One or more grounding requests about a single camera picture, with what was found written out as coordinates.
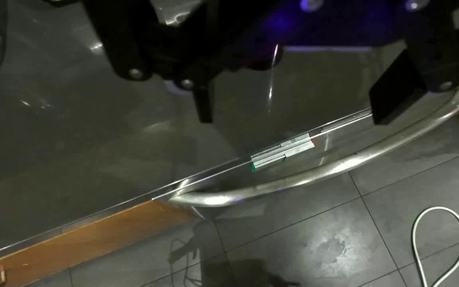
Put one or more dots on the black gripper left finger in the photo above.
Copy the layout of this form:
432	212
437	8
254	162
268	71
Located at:
204	103

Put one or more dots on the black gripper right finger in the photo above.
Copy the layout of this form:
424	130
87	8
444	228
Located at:
397	89

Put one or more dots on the wooden lower cabinet row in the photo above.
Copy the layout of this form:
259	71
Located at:
80	239

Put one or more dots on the stainless steel dishwasher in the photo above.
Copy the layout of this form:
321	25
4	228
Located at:
314	172

